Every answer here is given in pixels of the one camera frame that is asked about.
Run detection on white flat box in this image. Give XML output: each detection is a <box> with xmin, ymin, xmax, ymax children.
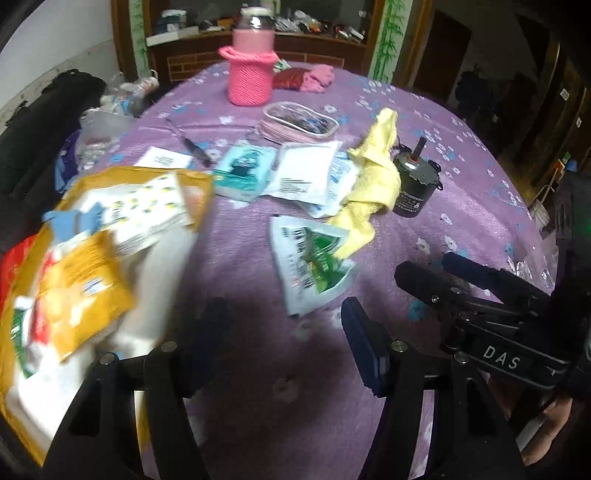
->
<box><xmin>146</xmin><ymin>25</ymin><xmax>200</xmax><ymax>47</ymax></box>

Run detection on red and white packet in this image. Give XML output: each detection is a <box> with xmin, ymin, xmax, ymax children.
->
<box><xmin>14</xmin><ymin>251</ymin><xmax>70</xmax><ymax>356</ymax></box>

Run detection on bottle in pink knitted cover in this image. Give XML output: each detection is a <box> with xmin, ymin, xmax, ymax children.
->
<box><xmin>218</xmin><ymin>7</ymin><xmax>280</xmax><ymax>107</ymax></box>

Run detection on dark red cloth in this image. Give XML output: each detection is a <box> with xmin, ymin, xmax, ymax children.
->
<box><xmin>273</xmin><ymin>68</ymin><xmax>311</xmax><ymax>90</ymax></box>

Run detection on black pen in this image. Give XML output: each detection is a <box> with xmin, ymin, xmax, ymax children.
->
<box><xmin>167</xmin><ymin>117</ymin><xmax>213</xmax><ymax>167</ymax></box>

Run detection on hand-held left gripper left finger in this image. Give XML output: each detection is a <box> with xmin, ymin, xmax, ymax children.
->
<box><xmin>44</xmin><ymin>298</ymin><xmax>232</xmax><ymax>480</ymax></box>

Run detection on green and white packet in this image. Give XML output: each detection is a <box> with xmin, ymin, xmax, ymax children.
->
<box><xmin>270</xmin><ymin>215</ymin><xmax>358</xmax><ymax>317</ymax></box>

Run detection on teal and white packet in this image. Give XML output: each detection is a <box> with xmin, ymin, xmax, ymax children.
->
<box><xmin>213</xmin><ymin>143</ymin><xmax>279</xmax><ymax>203</ymax></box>

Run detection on wooden cabinet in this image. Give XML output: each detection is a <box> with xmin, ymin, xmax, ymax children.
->
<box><xmin>111</xmin><ymin>0</ymin><xmax>435</xmax><ymax>88</ymax></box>

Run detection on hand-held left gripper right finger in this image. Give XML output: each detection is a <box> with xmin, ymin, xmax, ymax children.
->
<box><xmin>341</xmin><ymin>296</ymin><xmax>527</xmax><ymax>480</ymax></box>

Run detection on yellow plastic bag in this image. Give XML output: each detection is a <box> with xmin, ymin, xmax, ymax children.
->
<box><xmin>0</xmin><ymin>167</ymin><xmax>215</xmax><ymax>462</ymax></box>

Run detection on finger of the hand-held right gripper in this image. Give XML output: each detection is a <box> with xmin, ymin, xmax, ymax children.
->
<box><xmin>441</xmin><ymin>251</ymin><xmax>552</xmax><ymax>308</ymax></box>
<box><xmin>394</xmin><ymin>261</ymin><xmax>472</xmax><ymax>326</ymax></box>

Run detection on white printed packet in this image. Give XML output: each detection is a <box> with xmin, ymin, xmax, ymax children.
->
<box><xmin>261</xmin><ymin>141</ymin><xmax>342</xmax><ymax>206</ymax></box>

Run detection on white and blue packet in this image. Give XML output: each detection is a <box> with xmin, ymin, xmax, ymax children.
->
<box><xmin>308</xmin><ymin>150</ymin><xmax>363</xmax><ymax>219</ymax></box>

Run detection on yellow towel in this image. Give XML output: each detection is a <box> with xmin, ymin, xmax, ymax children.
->
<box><xmin>325</xmin><ymin>108</ymin><xmax>402</xmax><ymax>259</ymax></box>

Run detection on white paper card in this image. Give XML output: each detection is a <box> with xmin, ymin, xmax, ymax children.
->
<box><xmin>134</xmin><ymin>147</ymin><xmax>194</xmax><ymax>171</ymax></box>

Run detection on black cylindrical motor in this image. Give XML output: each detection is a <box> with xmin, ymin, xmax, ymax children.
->
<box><xmin>392</xmin><ymin>137</ymin><xmax>445</xmax><ymax>217</ymax></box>

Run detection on clear pink pencil case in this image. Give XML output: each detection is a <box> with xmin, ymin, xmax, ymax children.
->
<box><xmin>261</xmin><ymin>102</ymin><xmax>340</xmax><ymax>145</ymax></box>

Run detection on black bag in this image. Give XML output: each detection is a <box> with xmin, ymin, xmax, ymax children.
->
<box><xmin>0</xmin><ymin>69</ymin><xmax>109</xmax><ymax>204</ymax></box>

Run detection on orange packet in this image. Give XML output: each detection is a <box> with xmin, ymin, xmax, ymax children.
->
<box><xmin>39</xmin><ymin>231</ymin><xmax>134</xmax><ymax>363</ymax></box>

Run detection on purple blue cloth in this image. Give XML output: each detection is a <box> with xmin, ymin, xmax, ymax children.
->
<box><xmin>53</xmin><ymin>131</ymin><xmax>84</xmax><ymax>192</ymax></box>

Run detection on clear plastic bags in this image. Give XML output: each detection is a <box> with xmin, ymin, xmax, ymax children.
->
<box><xmin>76</xmin><ymin>70</ymin><xmax>161</xmax><ymax>160</ymax></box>

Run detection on red plastic bag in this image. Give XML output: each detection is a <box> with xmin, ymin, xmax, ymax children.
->
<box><xmin>0</xmin><ymin>233</ymin><xmax>40</xmax><ymax>315</ymax></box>

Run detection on person's right hand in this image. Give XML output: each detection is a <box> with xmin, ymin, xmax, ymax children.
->
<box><xmin>489</xmin><ymin>376</ymin><xmax>578</xmax><ymax>466</ymax></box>

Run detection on pink cloth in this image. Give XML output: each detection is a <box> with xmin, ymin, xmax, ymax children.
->
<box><xmin>301</xmin><ymin>65</ymin><xmax>335</xmax><ymax>93</ymax></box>

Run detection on white yellow-dotted packet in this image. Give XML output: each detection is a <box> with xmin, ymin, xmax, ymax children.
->
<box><xmin>90</xmin><ymin>173</ymin><xmax>197</xmax><ymax>257</ymax></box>

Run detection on white bucket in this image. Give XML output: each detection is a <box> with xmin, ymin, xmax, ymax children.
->
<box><xmin>529</xmin><ymin>200</ymin><xmax>555</xmax><ymax>229</ymax></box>

